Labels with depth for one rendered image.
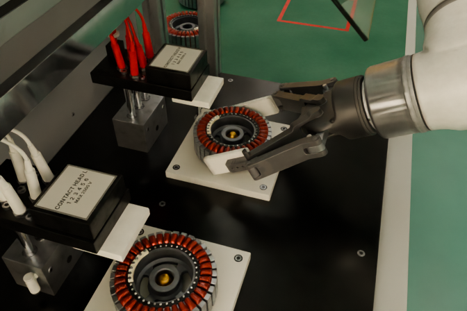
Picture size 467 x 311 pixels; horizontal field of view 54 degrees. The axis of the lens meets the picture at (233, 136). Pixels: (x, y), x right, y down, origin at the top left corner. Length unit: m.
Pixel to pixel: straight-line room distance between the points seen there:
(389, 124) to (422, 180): 1.30
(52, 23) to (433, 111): 0.49
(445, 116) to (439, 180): 1.34
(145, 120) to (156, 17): 0.22
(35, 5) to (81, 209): 0.18
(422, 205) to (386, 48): 0.85
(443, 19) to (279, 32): 0.52
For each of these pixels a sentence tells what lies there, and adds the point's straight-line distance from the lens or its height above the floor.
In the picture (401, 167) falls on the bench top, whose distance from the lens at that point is 0.74.
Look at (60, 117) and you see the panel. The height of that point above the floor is 0.81.
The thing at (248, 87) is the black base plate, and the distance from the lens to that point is 0.82.
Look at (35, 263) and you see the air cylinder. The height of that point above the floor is 0.82.
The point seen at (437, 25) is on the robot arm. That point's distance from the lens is 0.56.
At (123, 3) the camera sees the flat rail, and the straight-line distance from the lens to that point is 0.51.
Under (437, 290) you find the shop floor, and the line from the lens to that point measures 1.56.
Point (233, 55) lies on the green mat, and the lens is 0.94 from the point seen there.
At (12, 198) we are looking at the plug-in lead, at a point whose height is 0.93.
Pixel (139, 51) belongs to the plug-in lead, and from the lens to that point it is 0.62.
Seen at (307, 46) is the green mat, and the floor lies 0.75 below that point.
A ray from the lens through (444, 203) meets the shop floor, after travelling 1.79.
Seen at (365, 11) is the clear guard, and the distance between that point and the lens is 0.53.
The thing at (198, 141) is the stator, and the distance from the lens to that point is 0.64.
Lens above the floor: 1.25
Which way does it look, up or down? 42 degrees down
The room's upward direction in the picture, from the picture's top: straight up
